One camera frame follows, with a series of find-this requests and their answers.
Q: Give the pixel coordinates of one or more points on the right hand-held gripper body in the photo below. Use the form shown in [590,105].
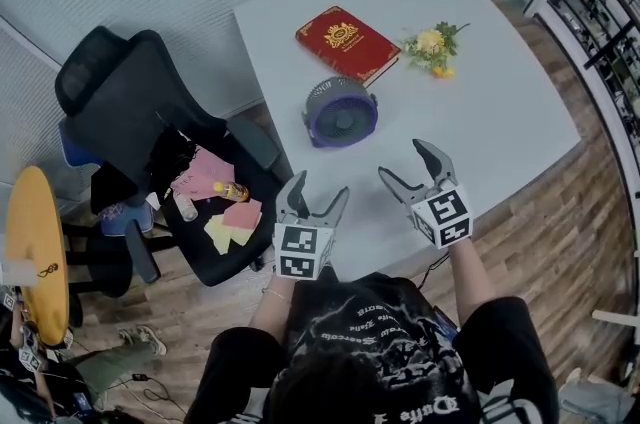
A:
[445,217]

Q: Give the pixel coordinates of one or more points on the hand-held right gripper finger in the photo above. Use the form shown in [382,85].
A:
[442,167]
[405,192]

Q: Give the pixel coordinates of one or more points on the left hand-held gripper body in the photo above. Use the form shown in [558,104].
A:
[300,249]

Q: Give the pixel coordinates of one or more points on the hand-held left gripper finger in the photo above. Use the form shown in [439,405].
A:
[292,202]
[332,214]

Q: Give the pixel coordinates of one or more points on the purple small desk fan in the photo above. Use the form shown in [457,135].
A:
[342,114]

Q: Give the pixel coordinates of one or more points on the person's left forearm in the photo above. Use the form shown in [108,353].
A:
[272,312]

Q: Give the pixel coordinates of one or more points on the person's right forearm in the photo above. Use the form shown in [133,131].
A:
[472,282]

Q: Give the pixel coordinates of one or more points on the pink paper sheets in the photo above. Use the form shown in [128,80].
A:
[242,214]

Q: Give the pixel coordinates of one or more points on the white square table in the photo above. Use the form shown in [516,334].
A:
[475,127]

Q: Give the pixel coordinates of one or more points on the amber drink bottle yellow cap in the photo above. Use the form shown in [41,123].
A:
[232,192]

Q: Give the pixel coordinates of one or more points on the yellow paper sheets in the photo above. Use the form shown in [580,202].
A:
[220,237]

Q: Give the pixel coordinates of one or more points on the person's black printed t-shirt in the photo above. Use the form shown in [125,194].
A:
[360,327]

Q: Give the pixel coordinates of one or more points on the blue badge card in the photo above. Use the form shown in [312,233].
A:
[446,321]

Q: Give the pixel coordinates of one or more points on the clear plastic bottle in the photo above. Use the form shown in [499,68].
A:
[186,208]

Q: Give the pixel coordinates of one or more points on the yellow flower bouquet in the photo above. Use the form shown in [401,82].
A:
[430,44]

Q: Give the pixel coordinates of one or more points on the black garment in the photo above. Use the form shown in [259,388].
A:
[170,162]

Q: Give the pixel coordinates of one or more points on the red hardcover book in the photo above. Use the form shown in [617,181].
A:
[345,42]

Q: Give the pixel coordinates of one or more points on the black bag purple print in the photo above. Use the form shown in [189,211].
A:
[112,192]

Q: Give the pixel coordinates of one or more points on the black mesh office chair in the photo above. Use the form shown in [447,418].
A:
[125,92]

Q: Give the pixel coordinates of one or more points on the black metal railing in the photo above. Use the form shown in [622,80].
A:
[605,37]

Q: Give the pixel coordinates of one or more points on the blue chair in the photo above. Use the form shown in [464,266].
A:
[75,152]

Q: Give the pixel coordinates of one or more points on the yellow round table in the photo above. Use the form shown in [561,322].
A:
[35,222]

